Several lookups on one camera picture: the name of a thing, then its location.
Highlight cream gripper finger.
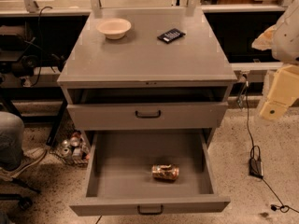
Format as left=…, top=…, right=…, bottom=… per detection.
left=251, top=25, right=276, bottom=50

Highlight orange soda can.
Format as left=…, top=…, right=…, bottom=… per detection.
left=151, top=164, right=179, bottom=181

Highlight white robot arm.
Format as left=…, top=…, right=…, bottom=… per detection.
left=251, top=0, right=299, bottom=120

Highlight grey drawer cabinet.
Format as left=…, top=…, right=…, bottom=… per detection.
left=58, top=7, right=236, bottom=143

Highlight grey open middle drawer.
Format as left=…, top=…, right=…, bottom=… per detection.
left=70, top=130, right=230, bottom=216

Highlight grey top drawer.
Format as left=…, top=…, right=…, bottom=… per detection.
left=65, top=89, right=228, bottom=131

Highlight black power adapter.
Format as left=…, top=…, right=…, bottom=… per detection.
left=249, top=159, right=263, bottom=178

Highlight black snack packet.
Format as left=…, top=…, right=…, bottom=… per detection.
left=157, top=28, right=185, bottom=44

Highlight cream white bowl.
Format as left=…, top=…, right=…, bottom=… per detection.
left=96, top=18, right=132, bottom=40

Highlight black machinery on left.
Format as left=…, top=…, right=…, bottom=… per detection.
left=0, top=22, right=65, bottom=87

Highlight person leg in jeans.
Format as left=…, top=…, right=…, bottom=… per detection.
left=0, top=111, right=24, bottom=171

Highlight black chair base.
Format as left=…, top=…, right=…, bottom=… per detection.
left=0, top=177, right=42, bottom=211

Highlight black floor cable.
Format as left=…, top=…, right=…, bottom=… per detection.
left=242, top=73, right=299, bottom=214

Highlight wire basket of cans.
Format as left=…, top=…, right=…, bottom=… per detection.
left=50, top=131, right=91, bottom=167

